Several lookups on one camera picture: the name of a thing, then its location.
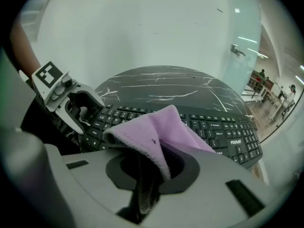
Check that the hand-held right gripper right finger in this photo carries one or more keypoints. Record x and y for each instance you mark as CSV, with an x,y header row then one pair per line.
x,y
213,174

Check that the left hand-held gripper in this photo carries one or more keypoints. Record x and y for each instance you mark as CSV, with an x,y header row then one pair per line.
x,y
46,76

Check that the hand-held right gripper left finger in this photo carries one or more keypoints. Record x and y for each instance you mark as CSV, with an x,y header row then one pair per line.
x,y
90,174

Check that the black keyboard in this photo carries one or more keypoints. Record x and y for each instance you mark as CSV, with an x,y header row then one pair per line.
x,y
225,136

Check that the purple cloth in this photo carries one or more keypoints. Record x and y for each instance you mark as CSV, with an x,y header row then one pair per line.
x,y
161,127

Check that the person's left forearm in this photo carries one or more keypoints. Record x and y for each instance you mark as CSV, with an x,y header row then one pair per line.
x,y
23,51

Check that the person's black clothing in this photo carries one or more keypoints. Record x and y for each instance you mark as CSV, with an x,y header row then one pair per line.
x,y
47,129

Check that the wooden workbench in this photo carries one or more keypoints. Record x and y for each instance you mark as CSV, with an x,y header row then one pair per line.
x,y
273,101

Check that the frosted glass door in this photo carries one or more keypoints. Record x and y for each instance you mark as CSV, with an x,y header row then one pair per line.
x,y
242,27

